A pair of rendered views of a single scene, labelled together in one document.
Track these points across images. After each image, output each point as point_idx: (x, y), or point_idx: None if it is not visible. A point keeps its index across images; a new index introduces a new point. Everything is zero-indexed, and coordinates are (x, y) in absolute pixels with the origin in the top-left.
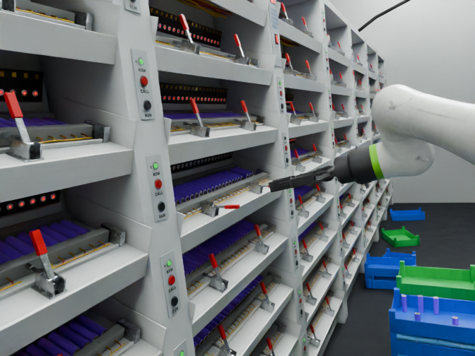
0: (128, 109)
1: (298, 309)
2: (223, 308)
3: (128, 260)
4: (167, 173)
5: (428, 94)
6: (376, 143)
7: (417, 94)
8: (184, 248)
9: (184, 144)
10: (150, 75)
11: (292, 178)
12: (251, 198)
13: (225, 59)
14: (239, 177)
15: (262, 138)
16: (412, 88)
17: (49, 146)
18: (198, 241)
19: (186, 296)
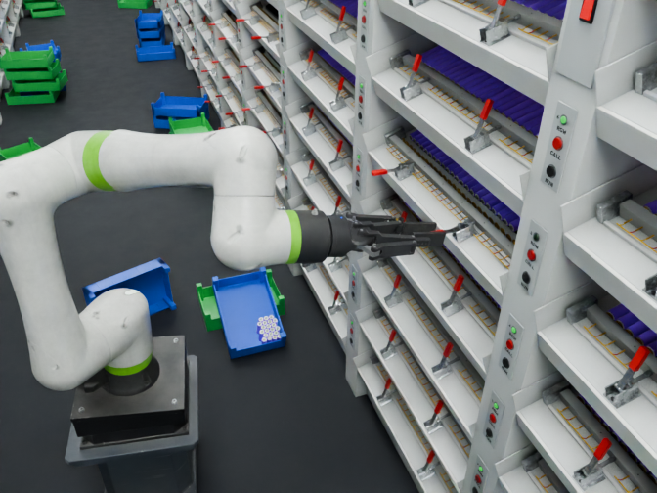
0: (357, 36)
1: (472, 477)
2: (391, 257)
3: (349, 128)
4: (368, 98)
5: (193, 136)
6: (286, 212)
7: (204, 132)
8: (374, 166)
9: (381, 87)
10: (369, 17)
11: (397, 220)
12: (438, 223)
13: (486, 21)
14: (505, 220)
15: (483, 178)
16: (216, 134)
17: (354, 40)
18: (384, 178)
19: (365, 194)
